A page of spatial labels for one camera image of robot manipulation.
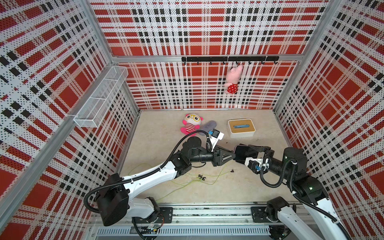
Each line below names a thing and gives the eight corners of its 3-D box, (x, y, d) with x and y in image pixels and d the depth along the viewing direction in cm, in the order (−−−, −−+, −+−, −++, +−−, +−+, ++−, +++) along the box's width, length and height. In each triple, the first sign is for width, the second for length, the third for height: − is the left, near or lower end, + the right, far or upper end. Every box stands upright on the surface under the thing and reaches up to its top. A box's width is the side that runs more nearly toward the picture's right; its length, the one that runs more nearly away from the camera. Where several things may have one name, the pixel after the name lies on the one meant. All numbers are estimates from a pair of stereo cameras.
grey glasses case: (197, 132, 109) (197, 130, 107) (210, 121, 116) (210, 118, 114) (204, 137, 106) (204, 135, 104) (217, 125, 113) (217, 123, 111)
